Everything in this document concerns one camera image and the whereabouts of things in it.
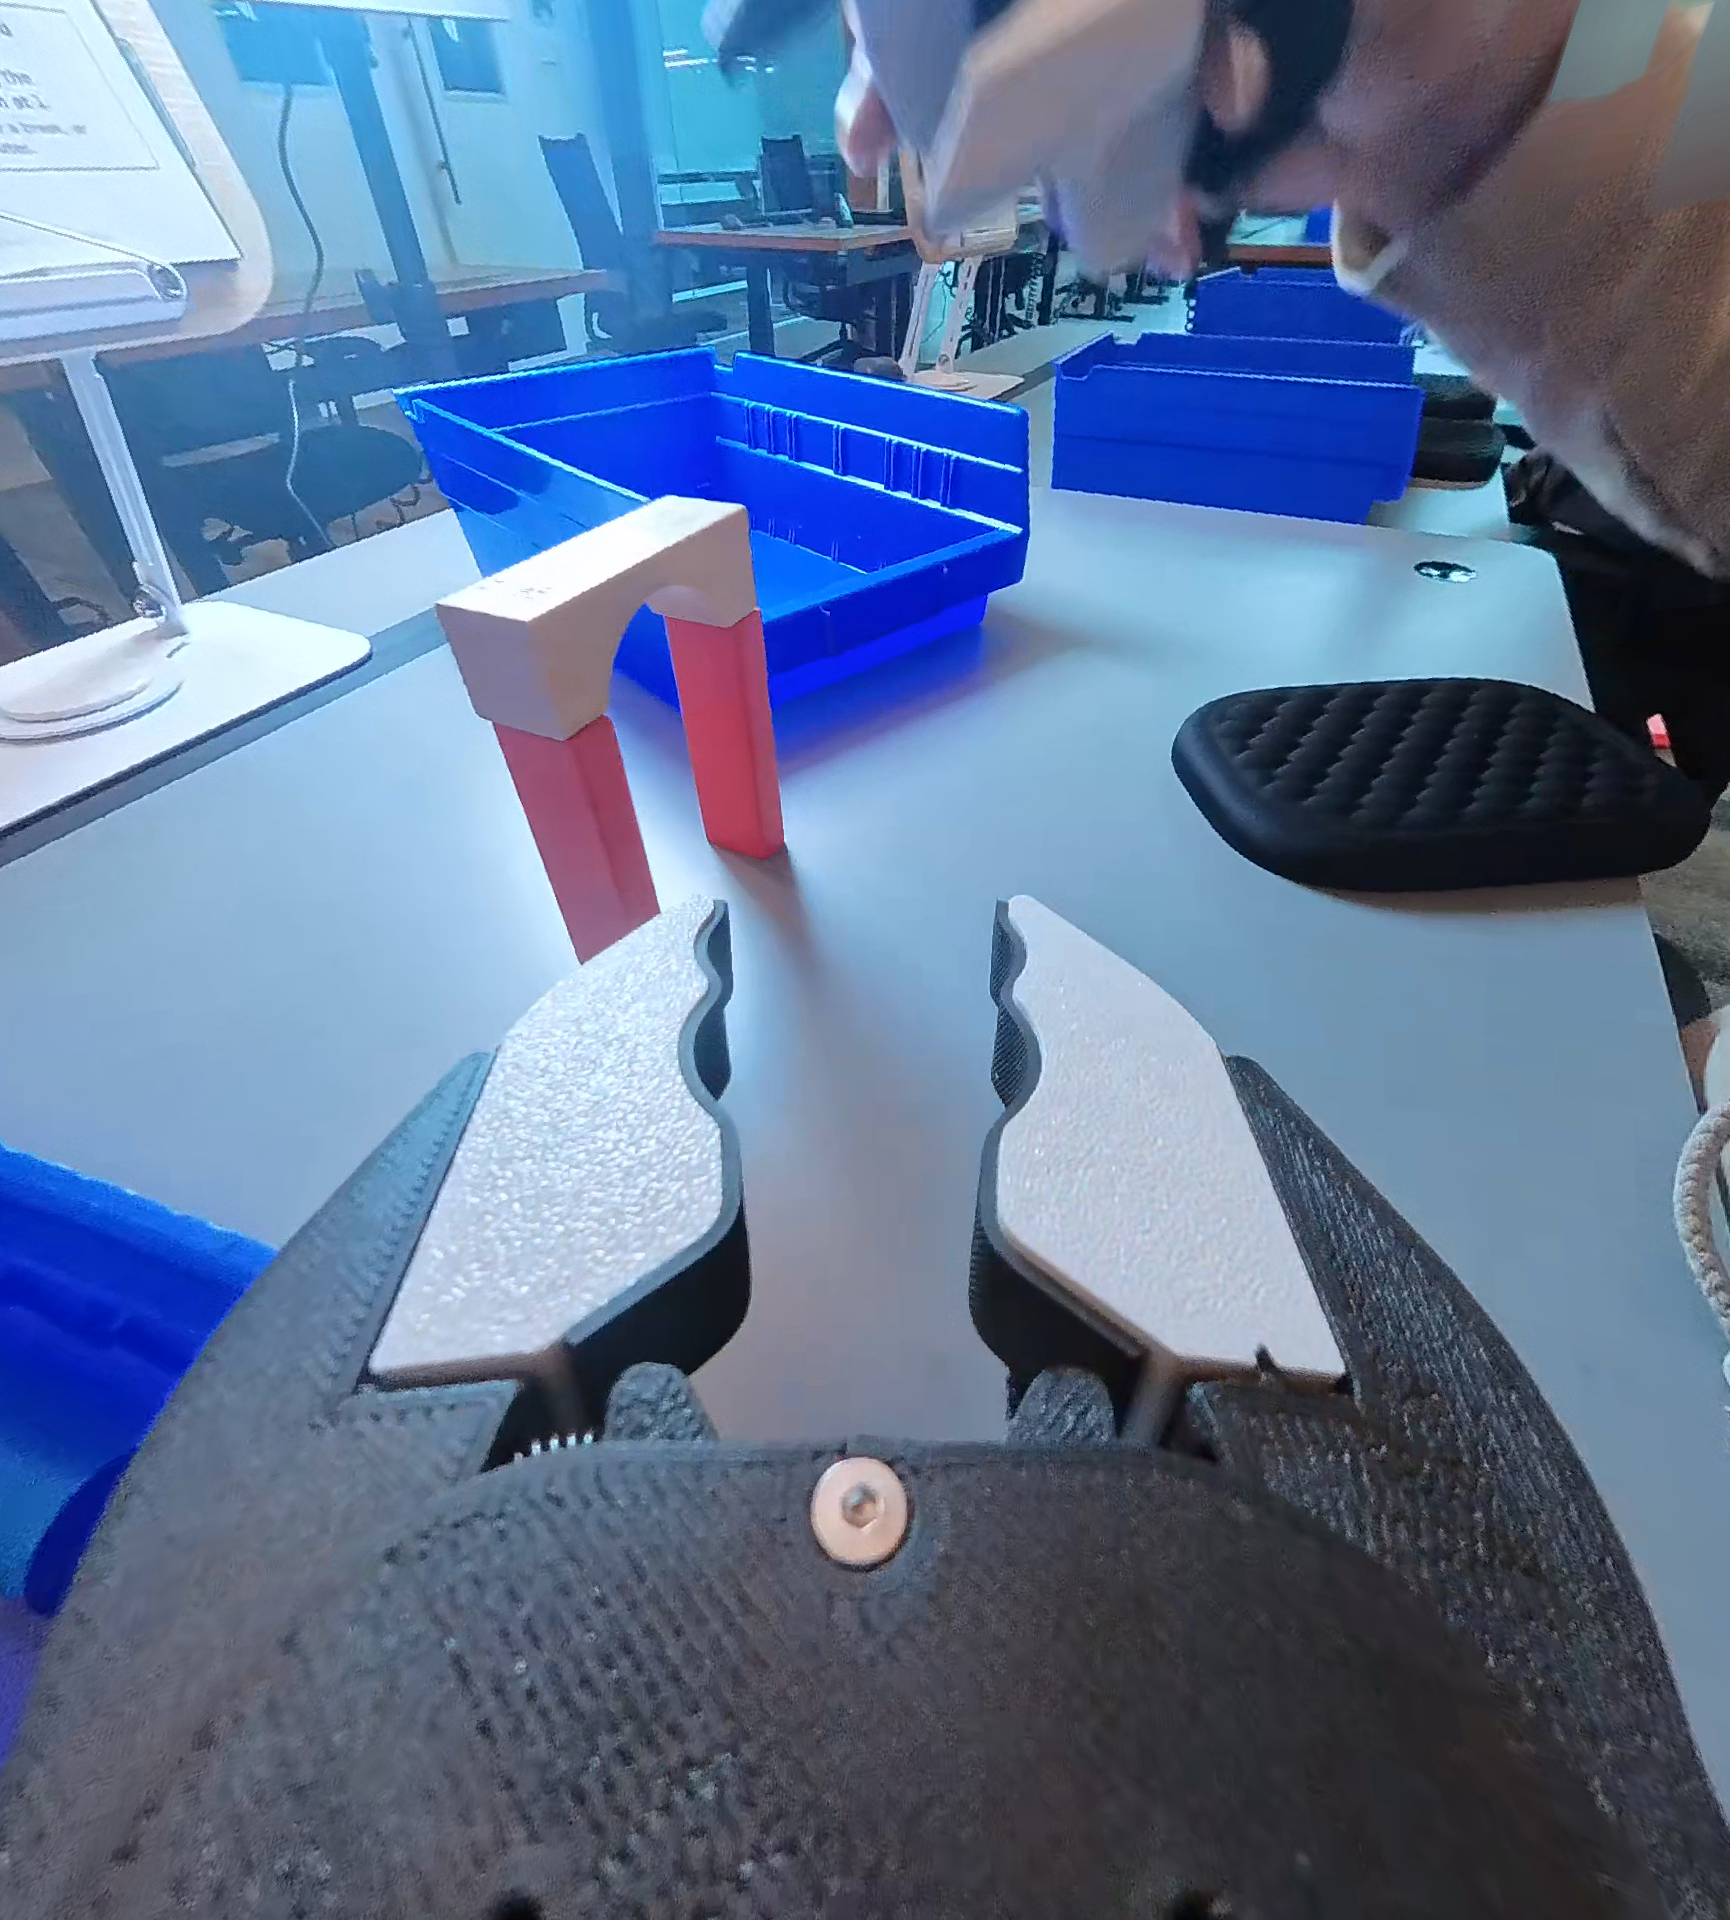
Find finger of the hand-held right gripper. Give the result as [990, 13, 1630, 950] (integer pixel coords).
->
[1041, 158, 1206, 279]
[865, 0, 1204, 241]

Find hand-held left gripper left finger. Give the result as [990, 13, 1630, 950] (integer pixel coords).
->
[366, 897, 754, 1460]

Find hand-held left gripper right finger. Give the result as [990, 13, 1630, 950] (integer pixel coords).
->
[967, 893, 1354, 1445]

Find red rectangular wooden block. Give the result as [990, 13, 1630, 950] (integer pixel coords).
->
[664, 607, 789, 862]
[492, 715, 661, 964]

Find blue plastic bin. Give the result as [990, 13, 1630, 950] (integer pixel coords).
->
[396, 349, 1031, 708]
[0, 1108, 279, 1654]
[1190, 267, 1414, 346]
[1052, 332, 1425, 525]

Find natural wooden arch block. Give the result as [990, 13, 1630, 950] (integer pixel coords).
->
[435, 498, 761, 740]

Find person's right forearm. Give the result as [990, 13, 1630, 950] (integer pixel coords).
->
[1367, 0, 1730, 641]

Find person's right hand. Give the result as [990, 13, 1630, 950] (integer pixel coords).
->
[1332, 0, 1545, 232]

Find pale document stand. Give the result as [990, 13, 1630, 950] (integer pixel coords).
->
[865, 256, 1030, 400]

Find black office chair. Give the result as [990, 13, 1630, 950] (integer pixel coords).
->
[116, 337, 424, 564]
[535, 132, 730, 355]

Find white document stand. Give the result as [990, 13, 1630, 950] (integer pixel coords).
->
[0, 0, 376, 870]

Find wooden background desk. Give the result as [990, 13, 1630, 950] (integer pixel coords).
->
[99, 261, 612, 377]

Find instruction sheet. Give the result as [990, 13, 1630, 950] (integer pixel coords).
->
[0, 0, 244, 302]

